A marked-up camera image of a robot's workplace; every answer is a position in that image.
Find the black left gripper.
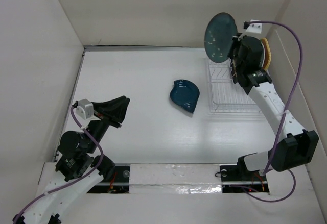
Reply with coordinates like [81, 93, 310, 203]
[86, 95, 130, 152]

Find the blue-grey blossom round plate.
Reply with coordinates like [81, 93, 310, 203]
[204, 12, 238, 63]

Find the orange woven square plate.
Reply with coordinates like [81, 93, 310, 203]
[261, 38, 272, 71]

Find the dark blue leaf-shaped dish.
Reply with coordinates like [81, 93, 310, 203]
[169, 79, 200, 114]

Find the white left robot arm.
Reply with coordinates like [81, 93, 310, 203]
[12, 96, 130, 223]

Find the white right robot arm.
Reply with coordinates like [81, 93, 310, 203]
[228, 35, 319, 180]

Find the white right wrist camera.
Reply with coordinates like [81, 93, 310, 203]
[243, 20, 262, 34]

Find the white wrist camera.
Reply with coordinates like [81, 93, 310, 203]
[73, 99, 94, 120]
[243, 20, 262, 34]

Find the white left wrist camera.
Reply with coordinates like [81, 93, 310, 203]
[73, 99, 94, 120]

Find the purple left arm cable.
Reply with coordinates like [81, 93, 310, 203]
[12, 106, 104, 224]

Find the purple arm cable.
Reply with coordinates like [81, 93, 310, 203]
[12, 106, 104, 224]
[242, 21, 306, 204]

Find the white wire dish rack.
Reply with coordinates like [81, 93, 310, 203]
[205, 58, 262, 116]

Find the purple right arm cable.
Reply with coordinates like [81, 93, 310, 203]
[242, 21, 306, 204]

